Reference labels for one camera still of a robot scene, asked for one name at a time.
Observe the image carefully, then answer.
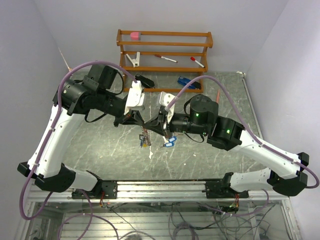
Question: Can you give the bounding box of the large keyring with keys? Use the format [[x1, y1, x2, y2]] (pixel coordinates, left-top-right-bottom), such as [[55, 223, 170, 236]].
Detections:
[[139, 128, 152, 148]]

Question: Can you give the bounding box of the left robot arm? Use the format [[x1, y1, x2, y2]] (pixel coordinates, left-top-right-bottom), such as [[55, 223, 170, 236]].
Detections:
[[17, 61, 145, 199]]

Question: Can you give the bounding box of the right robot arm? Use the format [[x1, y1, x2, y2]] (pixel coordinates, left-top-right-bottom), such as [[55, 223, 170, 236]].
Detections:
[[144, 94, 309, 198]]

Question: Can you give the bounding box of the blue key tag pair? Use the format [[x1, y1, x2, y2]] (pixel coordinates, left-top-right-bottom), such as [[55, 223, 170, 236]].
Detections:
[[162, 136, 177, 148]]

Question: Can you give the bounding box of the black stapler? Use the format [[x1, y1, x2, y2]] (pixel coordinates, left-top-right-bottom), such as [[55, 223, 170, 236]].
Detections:
[[135, 74, 155, 89]]

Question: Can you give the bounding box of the blue stapler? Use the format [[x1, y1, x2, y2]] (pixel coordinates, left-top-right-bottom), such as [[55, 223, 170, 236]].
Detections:
[[177, 76, 202, 90]]

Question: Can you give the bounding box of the wooden three-tier shelf rack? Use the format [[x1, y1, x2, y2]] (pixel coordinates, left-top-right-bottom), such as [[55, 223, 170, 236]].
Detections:
[[116, 29, 214, 94]]

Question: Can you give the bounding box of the white clip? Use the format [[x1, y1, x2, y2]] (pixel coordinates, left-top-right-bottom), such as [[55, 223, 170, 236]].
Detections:
[[125, 51, 141, 68]]

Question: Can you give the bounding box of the orange pencil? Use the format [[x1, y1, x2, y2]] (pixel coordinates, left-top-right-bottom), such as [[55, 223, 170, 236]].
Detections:
[[216, 89, 221, 103]]

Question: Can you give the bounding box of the red-capped white marker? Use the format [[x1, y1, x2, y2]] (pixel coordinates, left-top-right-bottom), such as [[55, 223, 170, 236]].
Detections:
[[190, 56, 205, 68]]

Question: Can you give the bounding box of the pink eraser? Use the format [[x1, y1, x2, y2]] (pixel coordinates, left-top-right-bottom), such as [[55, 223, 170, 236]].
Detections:
[[130, 31, 141, 41]]

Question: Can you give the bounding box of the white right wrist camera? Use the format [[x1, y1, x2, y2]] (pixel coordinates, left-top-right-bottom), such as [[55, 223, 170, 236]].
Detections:
[[158, 91, 179, 123]]

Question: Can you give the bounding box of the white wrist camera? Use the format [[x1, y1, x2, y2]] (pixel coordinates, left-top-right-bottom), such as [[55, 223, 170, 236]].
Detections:
[[158, 91, 179, 123], [123, 80, 146, 115]]

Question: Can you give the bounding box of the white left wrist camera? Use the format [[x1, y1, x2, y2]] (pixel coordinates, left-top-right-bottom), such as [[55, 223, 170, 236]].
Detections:
[[123, 80, 146, 115]]

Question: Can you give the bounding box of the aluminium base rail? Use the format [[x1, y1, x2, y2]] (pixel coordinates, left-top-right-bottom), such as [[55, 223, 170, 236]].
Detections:
[[26, 181, 289, 203]]

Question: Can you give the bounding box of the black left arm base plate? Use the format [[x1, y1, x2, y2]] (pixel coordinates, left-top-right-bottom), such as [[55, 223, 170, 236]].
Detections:
[[101, 180, 118, 200]]

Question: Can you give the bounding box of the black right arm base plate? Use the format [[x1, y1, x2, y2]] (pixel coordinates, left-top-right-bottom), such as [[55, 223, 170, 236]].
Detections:
[[202, 179, 249, 199]]

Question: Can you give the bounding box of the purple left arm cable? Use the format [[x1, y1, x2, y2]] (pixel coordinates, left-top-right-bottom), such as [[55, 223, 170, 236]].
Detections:
[[19, 60, 138, 240]]

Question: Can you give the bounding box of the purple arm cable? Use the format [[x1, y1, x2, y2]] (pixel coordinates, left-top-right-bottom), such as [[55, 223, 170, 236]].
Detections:
[[19, 60, 138, 240], [164, 75, 313, 217]]

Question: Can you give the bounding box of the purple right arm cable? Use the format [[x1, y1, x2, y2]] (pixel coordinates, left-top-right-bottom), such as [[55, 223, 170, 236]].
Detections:
[[164, 75, 313, 217]]

